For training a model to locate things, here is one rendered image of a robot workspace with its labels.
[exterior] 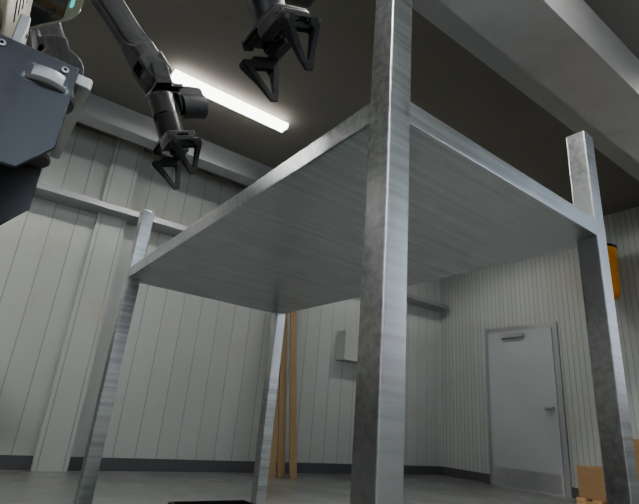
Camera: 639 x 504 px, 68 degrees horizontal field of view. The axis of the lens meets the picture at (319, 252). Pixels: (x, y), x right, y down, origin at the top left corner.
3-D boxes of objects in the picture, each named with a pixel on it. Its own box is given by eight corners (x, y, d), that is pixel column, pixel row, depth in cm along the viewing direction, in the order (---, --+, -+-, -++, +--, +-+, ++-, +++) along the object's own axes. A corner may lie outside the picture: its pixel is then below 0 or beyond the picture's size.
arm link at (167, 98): (143, 98, 107) (151, 85, 102) (171, 99, 111) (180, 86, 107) (151, 126, 106) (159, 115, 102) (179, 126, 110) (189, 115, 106)
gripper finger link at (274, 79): (284, 108, 79) (268, 56, 80) (308, 87, 74) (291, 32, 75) (250, 108, 75) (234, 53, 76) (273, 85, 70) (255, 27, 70)
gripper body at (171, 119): (179, 155, 111) (171, 126, 112) (197, 137, 103) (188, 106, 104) (153, 157, 107) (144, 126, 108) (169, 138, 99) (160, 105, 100)
